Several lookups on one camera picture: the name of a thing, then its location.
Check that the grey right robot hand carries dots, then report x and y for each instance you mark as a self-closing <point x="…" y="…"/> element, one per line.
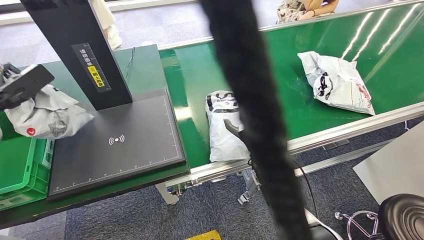
<point x="8" y="70"/>

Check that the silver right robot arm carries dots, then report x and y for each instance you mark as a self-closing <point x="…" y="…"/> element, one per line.
<point x="319" y="229"/>

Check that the green plastic delivery crate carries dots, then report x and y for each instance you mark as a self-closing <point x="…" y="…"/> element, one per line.
<point x="16" y="165"/>

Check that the black inbound scanner machine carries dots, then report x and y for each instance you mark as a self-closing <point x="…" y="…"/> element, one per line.
<point x="126" y="132"/>

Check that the white black-print poly mailer package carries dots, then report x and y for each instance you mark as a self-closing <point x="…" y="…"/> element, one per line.
<point x="225" y="145"/>

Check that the white red-print poly mailer package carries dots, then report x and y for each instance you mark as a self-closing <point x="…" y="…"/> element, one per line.
<point x="338" y="86"/>

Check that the standing person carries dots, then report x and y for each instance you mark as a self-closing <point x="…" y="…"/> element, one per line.
<point x="107" y="20"/>

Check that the yellow floor marker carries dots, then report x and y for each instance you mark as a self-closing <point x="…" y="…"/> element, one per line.
<point x="205" y="236"/>

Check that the seated person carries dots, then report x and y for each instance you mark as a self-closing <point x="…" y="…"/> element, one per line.
<point x="298" y="11"/>

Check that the grey flat panel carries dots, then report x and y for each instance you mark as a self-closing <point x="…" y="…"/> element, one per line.
<point x="397" y="165"/>

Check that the black round stool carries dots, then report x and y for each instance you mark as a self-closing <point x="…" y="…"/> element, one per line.
<point x="404" y="218"/>

